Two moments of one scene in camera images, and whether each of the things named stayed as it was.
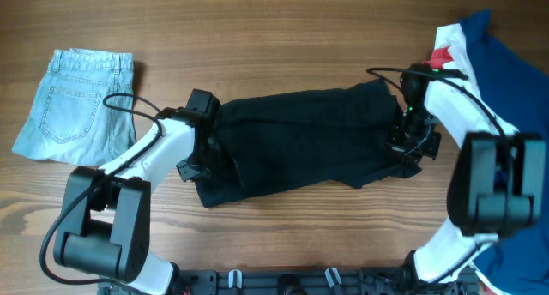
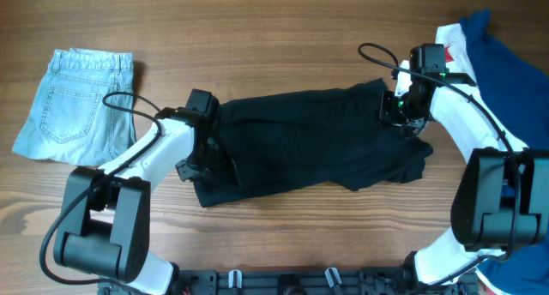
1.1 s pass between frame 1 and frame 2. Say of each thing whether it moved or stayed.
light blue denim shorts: stayed
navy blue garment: stayed
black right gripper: moved
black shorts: stayed
